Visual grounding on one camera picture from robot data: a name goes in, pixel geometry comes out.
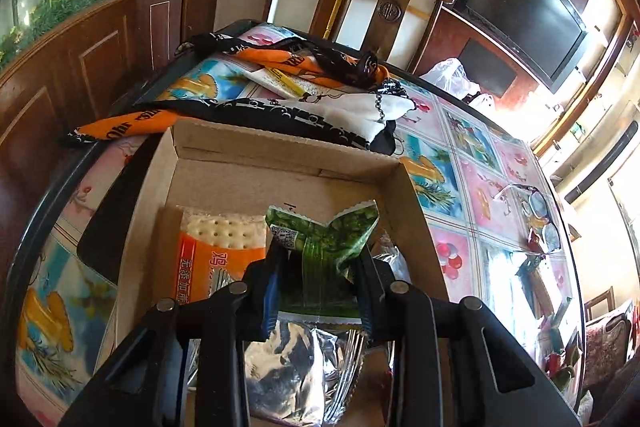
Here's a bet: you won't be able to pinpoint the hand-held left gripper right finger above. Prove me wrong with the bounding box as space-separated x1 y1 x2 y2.
352 244 581 427

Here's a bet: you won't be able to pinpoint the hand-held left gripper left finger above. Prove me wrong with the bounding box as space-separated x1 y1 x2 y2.
57 237 288 427

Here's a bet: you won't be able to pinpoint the green pea snack packet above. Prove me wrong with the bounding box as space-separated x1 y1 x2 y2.
264 199 381 325

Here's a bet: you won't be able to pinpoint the orange cracker packet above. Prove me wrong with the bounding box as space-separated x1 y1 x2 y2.
161 205 268 308

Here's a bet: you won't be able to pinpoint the silver foil snack packet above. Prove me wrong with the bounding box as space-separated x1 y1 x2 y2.
242 312 368 425

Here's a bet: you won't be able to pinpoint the shallow cardboard box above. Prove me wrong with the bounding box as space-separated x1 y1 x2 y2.
97 119 451 427

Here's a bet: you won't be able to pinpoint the crinkled clear snack packet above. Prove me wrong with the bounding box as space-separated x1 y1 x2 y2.
370 232 416 288

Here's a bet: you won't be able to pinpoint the pile of mixed snack packets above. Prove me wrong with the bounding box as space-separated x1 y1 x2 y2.
515 252 583 388

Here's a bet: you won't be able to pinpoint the red snack packet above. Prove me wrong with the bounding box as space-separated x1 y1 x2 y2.
527 217 551 253

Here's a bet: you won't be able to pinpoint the orange black white scarf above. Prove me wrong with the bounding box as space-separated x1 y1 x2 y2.
60 32 416 155

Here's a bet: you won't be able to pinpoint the black framed glasses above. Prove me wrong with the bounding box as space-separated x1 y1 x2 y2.
492 183 563 255

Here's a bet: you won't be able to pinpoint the yellow pen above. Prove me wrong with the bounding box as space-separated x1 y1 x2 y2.
259 66 312 102

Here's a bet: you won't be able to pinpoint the white plastic bag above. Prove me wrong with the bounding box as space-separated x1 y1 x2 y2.
422 58 473 95
467 92 497 112

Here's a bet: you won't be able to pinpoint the patterned cushion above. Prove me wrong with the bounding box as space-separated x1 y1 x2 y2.
582 299 640 393

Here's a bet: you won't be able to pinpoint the low wooden cabinet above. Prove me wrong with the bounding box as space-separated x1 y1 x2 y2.
0 0 224 258

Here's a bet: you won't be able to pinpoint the wooden chair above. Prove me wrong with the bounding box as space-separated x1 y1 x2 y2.
327 0 456 72

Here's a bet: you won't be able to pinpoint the black flat television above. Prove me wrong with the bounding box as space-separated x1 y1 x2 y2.
442 0 588 95

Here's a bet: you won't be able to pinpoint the wooden television wall unit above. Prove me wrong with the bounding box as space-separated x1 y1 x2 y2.
410 0 631 148

